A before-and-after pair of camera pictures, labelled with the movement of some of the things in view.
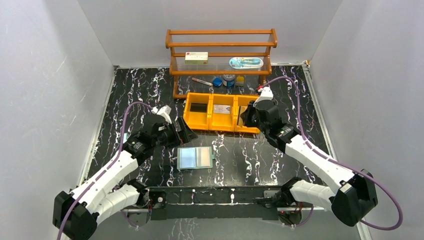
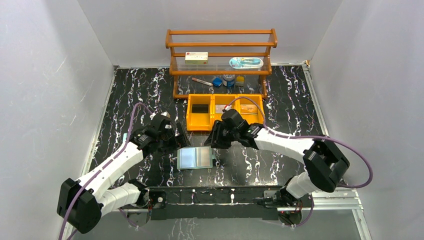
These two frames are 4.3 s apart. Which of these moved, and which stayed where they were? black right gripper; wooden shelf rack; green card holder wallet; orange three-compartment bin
Moved: black right gripper
Stayed: orange three-compartment bin; green card holder wallet; wooden shelf rack
